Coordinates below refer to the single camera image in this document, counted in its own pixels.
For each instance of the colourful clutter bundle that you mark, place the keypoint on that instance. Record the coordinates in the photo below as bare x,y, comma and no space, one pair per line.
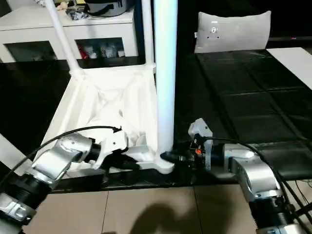
73,9

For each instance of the white sideboard cabinet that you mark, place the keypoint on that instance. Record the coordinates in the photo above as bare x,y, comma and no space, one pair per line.
48,31

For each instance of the white flat board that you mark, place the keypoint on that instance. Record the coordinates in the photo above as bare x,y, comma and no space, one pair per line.
295,63

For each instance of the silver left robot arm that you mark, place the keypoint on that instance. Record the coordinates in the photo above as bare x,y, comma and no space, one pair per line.
53,161

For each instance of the grey pillow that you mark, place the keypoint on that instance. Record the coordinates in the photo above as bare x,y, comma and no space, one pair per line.
234,31

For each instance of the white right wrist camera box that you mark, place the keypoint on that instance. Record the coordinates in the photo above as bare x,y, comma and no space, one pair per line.
200,129

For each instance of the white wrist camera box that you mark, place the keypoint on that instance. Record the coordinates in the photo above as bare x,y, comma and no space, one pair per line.
200,129
114,141

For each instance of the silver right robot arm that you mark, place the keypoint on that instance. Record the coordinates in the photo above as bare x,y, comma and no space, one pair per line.
253,175

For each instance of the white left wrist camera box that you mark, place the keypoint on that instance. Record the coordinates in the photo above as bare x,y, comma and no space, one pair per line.
114,141

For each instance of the white plastic table top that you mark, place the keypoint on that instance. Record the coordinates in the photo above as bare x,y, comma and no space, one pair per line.
107,97

